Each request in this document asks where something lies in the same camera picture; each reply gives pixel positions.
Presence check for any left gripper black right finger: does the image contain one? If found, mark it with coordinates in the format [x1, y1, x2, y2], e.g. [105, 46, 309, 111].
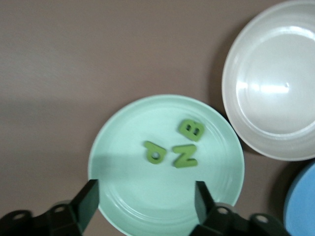
[189, 180, 292, 236]

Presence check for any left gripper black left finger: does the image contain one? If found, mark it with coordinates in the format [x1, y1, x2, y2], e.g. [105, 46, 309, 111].
[0, 179, 100, 236]

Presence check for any green letter N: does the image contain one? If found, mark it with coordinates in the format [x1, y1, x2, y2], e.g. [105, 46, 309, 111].
[171, 144, 198, 170]

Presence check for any green letter B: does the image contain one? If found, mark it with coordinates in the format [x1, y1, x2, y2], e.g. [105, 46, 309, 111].
[177, 118, 205, 142]

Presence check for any green letter P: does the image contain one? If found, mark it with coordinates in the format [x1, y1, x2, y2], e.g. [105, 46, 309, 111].
[142, 141, 168, 165]

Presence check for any light green plate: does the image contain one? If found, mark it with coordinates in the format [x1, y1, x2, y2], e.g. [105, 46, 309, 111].
[88, 94, 246, 236]

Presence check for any blue plate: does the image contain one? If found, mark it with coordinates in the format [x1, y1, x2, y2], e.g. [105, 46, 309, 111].
[283, 163, 315, 236]

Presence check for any beige plate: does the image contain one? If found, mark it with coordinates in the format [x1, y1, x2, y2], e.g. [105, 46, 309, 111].
[221, 0, 315, 162]

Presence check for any brown table cover sheet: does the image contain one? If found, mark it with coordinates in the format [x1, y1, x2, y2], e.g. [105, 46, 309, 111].
[0, 0, 315, 236]

